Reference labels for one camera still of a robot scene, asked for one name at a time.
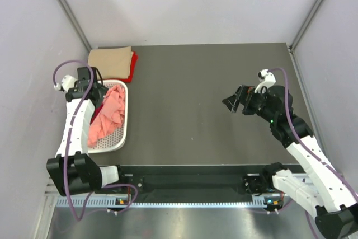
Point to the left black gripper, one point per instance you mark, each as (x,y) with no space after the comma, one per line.
(103,91)

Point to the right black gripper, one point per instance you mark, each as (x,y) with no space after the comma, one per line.
(247,93)

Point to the crimson t shirt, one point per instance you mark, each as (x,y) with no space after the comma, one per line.
(96,112)

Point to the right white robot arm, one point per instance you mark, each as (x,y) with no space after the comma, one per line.
(330,202)

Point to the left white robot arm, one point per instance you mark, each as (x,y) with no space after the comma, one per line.
(72,170)

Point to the pink crumpled t shirt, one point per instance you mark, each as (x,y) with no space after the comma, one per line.
(111,117)

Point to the folded beige t shirt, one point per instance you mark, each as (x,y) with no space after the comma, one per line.
(112,63)

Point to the white plastic laundry basket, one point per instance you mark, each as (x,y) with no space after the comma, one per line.
(117,139)

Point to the folded red t shirt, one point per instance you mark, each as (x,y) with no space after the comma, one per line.
(134,60)

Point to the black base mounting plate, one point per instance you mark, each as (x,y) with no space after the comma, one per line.
(194,183)

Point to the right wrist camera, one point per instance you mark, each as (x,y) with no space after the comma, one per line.
(266,80)

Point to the left aluminium frame post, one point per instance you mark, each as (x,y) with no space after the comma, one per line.
(75,24)

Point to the aluminium frame post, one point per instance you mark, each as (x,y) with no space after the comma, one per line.
(75,24)
(312,12)

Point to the right aluminium frame post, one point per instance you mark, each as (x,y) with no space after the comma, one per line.
(312,12)

